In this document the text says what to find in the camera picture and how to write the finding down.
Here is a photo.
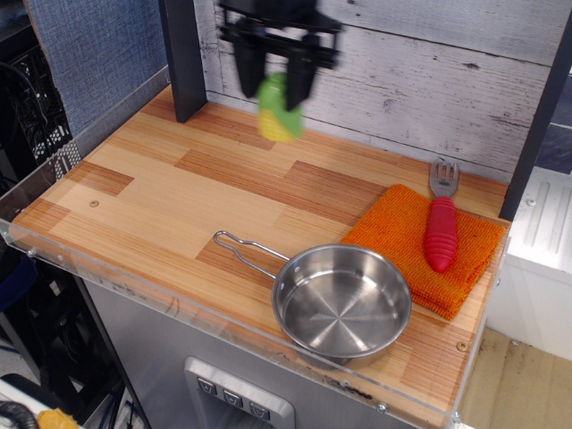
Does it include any dark left vertical post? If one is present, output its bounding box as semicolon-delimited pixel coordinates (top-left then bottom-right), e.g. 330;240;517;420
159;0;207;123

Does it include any small steel pot with handle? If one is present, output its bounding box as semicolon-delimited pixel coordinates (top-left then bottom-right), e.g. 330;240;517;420
213;230;414;372

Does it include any silver control panel with buttons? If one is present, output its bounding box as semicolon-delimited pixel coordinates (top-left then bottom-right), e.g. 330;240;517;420
184;357;296;428

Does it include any green and yellow toy corn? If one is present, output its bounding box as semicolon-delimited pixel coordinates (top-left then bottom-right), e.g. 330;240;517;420
257;72;303;143

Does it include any dark vertical post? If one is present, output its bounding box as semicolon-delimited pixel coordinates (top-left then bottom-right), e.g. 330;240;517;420
499;13;571;221
159;0;207;123

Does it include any black crate at left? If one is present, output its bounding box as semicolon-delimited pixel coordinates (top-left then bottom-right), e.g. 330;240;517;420
1;11;72;189

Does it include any orange knitted cloth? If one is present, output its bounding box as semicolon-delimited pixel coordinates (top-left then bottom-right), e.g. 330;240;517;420
341;184;505;321

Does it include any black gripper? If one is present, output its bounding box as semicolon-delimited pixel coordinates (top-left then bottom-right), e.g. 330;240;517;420
218;1;343;112

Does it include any white ribbed unit at right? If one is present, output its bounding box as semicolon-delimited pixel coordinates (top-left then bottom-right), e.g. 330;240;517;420
486;167;571;359

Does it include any fork with red handle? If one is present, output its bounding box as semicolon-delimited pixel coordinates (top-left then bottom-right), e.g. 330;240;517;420
425;159;459;273

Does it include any yellow and black object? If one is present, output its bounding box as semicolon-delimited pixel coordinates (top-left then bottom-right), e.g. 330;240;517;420
0;400;80;429

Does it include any dark right vertical post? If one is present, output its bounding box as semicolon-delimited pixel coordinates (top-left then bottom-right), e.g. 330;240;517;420
499;13;571;221

